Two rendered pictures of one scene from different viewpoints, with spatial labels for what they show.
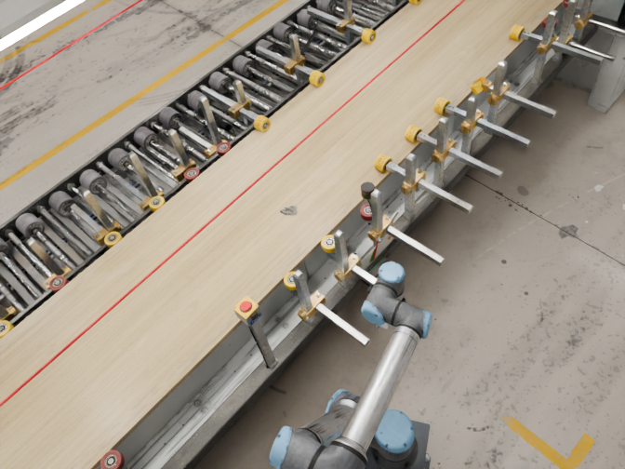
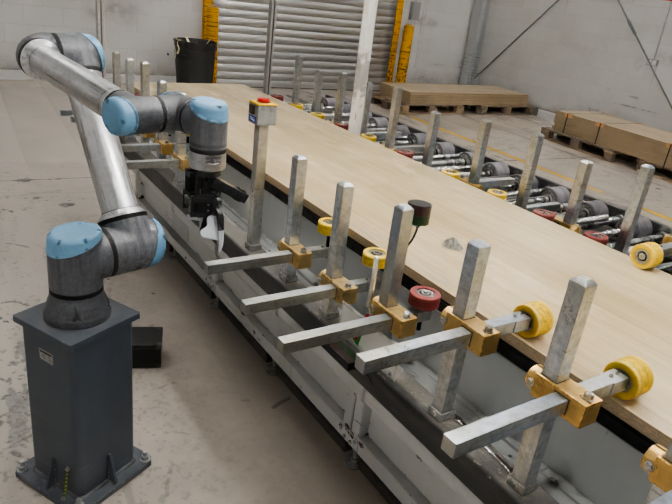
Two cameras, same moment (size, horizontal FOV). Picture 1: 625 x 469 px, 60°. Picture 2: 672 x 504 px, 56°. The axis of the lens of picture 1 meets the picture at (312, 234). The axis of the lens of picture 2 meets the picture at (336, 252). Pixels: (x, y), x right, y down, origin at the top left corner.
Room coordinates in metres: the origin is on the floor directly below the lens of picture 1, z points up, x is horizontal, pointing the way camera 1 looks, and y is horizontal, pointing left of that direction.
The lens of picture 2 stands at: (1.40, -1.73, 1.60)
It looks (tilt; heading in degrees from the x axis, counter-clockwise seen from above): 23 degrees down; 93
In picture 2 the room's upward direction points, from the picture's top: 7 degrees clockwise
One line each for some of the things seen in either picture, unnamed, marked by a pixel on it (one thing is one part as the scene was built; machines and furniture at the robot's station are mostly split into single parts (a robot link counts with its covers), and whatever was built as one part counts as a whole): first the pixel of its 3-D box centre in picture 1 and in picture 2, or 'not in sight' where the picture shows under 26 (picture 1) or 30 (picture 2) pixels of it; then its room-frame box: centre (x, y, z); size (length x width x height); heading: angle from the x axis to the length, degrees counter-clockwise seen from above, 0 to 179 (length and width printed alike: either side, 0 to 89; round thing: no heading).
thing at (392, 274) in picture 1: (391, 279); (208, 125); (0.98, -0.24, 1.25); 0.10 x 0.09 x 0.12; 142
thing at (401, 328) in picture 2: (379, 228); (392, 315); (1.50, -0.32, 0.85); 0.14 x 0.06 x 0.05; 128
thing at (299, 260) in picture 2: (311, 306); (294, 252); (1.19, 0.07, 0.81); 0.14 x 0.06 x 0.05; 128
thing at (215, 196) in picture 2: not in sight; (203, 191); (0.98, -0.25, 1.08); 0.09 x 0.08 x 0.12; 35
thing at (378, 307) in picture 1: (380, 305); (178, 113); (0.89, -0.18, 1.25); 0.12 x 0.12 x 0.09; 52
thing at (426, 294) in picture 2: (368, 217); (422, 310); (1.57, -0.28, 0.85); 0.08 x 0.08 x 0.11
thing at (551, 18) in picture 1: (543, 49); not in sight; (2.42, -1.48, 0.93); 0.04 x 0.04 x 0.48; 38
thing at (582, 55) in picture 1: (557, 46); not in sight; (2.40, -1.54, 0.95); 0.50 x 0.04 x 0.04; 38
